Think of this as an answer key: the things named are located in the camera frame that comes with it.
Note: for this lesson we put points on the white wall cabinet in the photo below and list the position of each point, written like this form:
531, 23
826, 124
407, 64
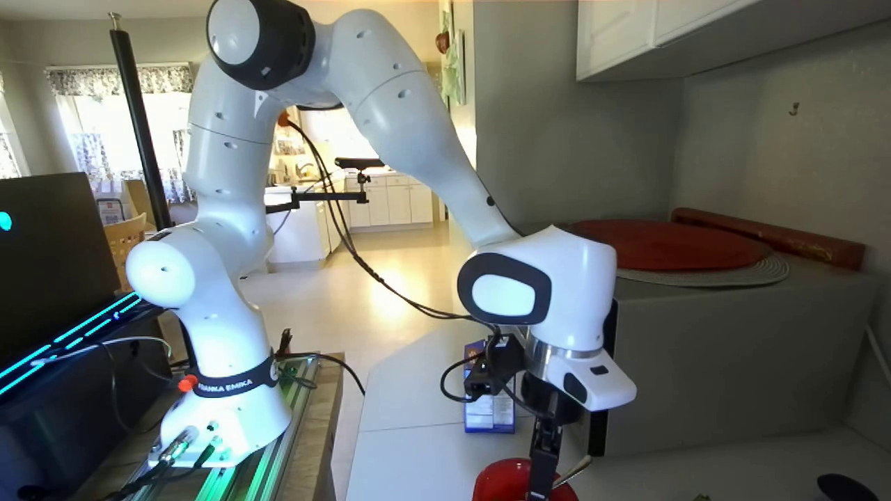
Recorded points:
626, 35

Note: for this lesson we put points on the camera on mount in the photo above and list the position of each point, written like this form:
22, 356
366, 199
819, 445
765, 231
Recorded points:
358, 163

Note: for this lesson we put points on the wooden chair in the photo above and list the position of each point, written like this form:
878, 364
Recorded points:
125, 240

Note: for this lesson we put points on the red round mat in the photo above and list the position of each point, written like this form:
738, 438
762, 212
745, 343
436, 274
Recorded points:
668, 243

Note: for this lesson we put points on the red bowl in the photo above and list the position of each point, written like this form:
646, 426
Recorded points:
505, 483

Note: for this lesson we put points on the black laptop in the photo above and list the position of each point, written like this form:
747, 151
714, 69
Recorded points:
49, 264

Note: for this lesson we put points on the brown wooden rolling pin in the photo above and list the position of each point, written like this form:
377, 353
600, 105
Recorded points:
779, 236

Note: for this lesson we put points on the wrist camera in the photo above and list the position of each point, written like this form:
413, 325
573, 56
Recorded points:
495, 362

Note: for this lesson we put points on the white kitchen counter cabinets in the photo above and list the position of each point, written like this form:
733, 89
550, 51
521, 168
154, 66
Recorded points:
390, 202

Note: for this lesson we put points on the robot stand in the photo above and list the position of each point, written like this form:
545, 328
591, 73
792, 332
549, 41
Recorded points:
313, 445

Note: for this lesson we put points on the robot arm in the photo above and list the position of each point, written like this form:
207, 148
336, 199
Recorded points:
390, 97

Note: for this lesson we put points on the grey microwave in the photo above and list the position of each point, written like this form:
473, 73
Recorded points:
724, 362

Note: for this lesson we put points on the green wall decoration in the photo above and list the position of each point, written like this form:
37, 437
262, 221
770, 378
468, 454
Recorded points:
454, 69

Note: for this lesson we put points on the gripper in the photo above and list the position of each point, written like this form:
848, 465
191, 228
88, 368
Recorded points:
546, 402

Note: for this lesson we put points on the window with floral curtains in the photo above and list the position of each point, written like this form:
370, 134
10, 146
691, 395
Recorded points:
111, 118

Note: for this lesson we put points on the black round object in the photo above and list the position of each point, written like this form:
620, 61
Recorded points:
846, 488

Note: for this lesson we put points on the blue carton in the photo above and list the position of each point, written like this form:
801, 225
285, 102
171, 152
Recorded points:
487, 416

